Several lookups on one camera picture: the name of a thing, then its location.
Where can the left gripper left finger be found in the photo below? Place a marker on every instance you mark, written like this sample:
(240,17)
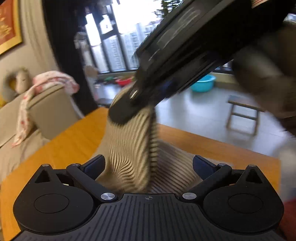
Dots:
(85,176)

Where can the beige black striped garment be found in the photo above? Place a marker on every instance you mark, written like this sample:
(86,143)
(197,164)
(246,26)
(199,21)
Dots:
(136,161)

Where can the red gold framed picture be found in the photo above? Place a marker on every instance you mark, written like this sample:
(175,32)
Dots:
(11,32)

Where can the grey plush neck pillow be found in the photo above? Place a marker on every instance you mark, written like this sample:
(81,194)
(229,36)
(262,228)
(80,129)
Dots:
(15,83)

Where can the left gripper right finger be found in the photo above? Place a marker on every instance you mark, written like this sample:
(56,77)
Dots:
(213,176)

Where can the dark curtain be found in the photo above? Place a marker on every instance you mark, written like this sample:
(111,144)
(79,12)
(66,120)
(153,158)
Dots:
(62,26)

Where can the red plastic basin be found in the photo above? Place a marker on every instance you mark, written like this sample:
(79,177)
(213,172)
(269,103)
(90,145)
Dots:
(124,81)

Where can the beige sofa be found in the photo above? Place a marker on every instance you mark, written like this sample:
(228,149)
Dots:
(52,111)

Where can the small wooden stool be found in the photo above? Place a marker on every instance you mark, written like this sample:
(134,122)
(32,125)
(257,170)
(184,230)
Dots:
(243,102)

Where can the cyan plastic basin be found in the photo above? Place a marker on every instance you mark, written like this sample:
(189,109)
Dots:
(204,85)

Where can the right gloved hand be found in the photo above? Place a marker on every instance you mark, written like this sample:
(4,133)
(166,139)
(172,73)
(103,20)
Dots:
(267,72)

